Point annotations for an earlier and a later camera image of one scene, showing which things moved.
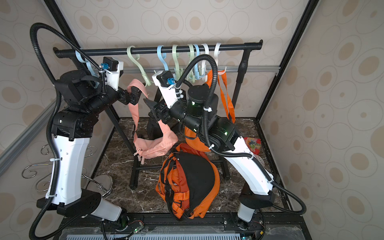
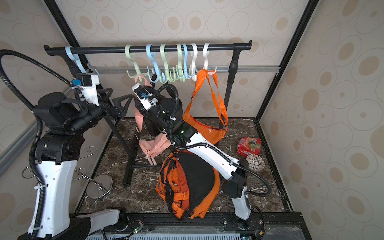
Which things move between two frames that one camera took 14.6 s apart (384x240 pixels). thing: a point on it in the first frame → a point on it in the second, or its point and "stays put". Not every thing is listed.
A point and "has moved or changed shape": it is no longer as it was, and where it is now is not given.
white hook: [217, 52] → [205, 52]
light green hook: [191, 51] → [179, 72]
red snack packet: [254, 144] stays put
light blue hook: [93, 69] → [75, 57]
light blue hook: [196, 75] → [186, 74]
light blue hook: [161, 56] → [148, 50]
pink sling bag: [159, 145] has moved or changed shape
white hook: [204, 76] → [193, 68]
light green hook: [135, 57] → [137, 70]
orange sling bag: [192, 140] has moved or changed shape
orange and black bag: [188, 182] stays put
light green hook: [178, 71] → [167, 78]
